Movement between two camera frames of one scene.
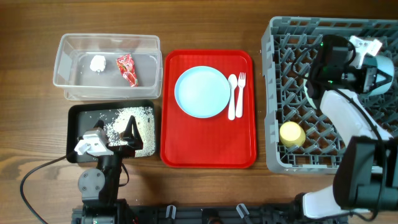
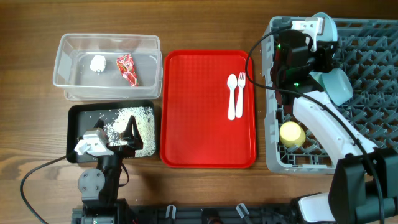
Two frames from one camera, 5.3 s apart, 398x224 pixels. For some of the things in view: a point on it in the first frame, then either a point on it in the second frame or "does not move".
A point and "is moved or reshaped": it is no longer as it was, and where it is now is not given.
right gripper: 365,83 -> 324,51
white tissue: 97,63 does not move
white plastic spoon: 232,82 does not move
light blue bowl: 385,65 is moved or reshaped
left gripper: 133,142 does not move
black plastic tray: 115,117 does not move
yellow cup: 291,134 does not move
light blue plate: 202,92 -> 330,33
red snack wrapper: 126,66 does not move
